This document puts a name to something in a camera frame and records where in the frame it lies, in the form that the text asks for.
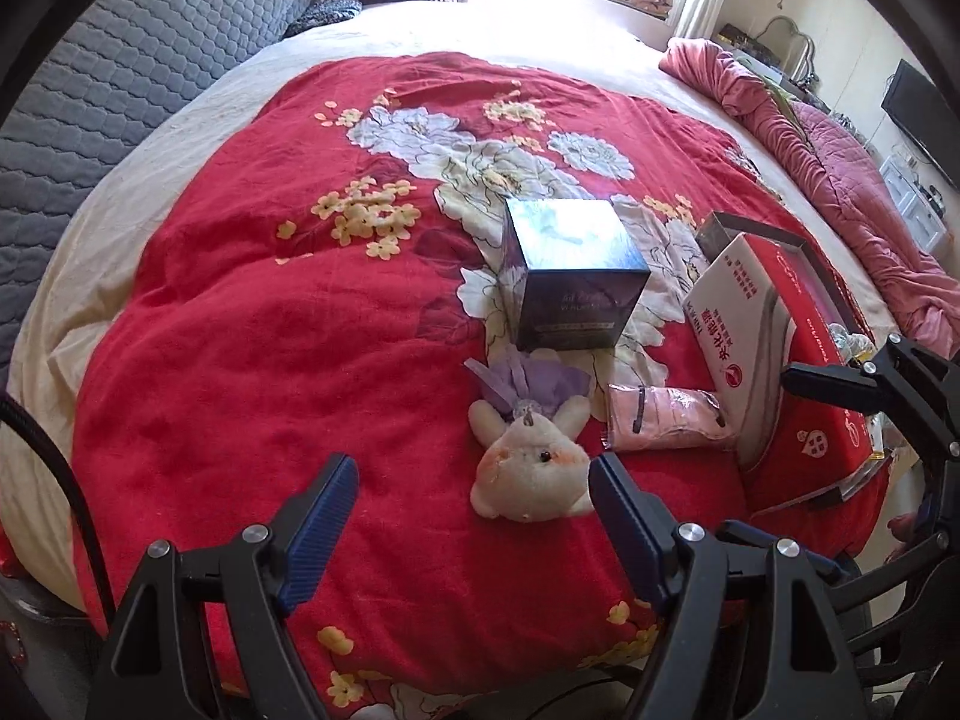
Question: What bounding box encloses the red floral blanket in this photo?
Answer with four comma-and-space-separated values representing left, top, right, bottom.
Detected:
71, 52, 893, 720

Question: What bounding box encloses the grey quilted headboard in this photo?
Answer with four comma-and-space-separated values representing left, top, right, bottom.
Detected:
0, 0, 320, 368

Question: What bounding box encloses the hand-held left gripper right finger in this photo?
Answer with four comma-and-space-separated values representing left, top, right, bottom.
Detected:
589, 452, 875, 720

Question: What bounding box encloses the green cloth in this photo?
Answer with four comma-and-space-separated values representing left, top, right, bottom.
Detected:
772, 86, 807, 128

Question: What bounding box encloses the vanity mirror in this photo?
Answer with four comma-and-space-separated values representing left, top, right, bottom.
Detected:
757, 15, 818, 83

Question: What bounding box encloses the black television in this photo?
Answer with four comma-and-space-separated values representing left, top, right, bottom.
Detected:
881, 60, 960, 188

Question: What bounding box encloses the bed with cream sheet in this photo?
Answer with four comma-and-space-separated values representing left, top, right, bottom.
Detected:
0, 4, 901, 616

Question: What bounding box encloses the pink packet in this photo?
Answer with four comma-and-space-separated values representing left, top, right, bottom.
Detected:
602, 382, 734, 453

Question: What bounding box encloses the person's right hand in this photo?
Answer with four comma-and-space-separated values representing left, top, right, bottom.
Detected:
885, 511, 923, 565

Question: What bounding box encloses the red tissue pack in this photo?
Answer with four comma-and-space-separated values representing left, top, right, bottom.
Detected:
684, 232, 893, 518

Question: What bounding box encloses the black cable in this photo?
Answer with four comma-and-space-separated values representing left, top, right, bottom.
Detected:
0, 390, 117, 616

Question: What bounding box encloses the pink quilt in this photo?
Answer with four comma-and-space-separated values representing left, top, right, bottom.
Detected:
660, 37, 960, 361

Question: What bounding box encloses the dark patterned pillow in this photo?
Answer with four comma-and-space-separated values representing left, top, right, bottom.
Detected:
285, 0, 365, 37

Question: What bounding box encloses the black box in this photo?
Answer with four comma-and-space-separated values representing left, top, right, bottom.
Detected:
501, 199, 652, 352

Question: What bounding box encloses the white plush toy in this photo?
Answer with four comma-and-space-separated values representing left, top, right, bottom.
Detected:
463, 345, 595, 522

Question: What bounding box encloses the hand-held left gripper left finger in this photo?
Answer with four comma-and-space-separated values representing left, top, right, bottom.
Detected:
86, 452, 359, 720

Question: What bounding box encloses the white dresser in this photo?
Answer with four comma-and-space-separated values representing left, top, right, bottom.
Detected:
877, 154, 950, 248

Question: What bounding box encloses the pink cardboard box lid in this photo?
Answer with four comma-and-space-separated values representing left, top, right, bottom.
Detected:
694, 211, 897, 511

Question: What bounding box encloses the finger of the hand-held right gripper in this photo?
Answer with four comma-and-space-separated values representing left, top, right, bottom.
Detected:
781, 334, 960, 466
718, 519, 852, 590

